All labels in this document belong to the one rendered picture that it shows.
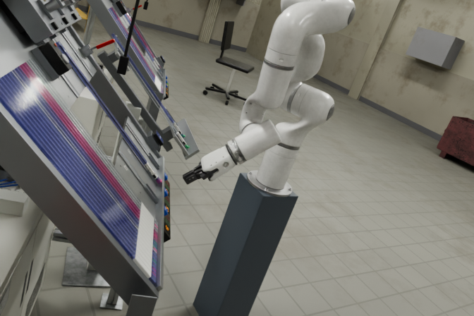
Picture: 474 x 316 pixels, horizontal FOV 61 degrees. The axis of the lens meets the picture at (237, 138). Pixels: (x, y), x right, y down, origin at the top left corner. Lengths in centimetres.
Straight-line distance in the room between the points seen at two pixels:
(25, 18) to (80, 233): 50
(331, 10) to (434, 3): 852
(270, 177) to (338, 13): 67
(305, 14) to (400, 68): 855
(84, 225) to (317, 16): 80
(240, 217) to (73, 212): 94
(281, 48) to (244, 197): 70
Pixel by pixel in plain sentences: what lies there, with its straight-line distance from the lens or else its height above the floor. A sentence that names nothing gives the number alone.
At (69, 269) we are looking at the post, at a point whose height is 1.
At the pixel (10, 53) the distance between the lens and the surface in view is 94.
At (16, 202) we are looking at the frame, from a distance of 123.
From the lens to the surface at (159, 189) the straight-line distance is 127.
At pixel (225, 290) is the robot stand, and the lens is 176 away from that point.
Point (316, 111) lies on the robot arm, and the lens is 144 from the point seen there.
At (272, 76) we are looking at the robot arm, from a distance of 115.
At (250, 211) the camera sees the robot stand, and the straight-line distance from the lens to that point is 158.
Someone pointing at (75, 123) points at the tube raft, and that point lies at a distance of 97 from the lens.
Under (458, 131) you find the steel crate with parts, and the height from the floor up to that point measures 49.
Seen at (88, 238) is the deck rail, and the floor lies 84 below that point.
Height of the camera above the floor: 134
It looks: 18 degrees down
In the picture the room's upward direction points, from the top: 19 degrees clockwise
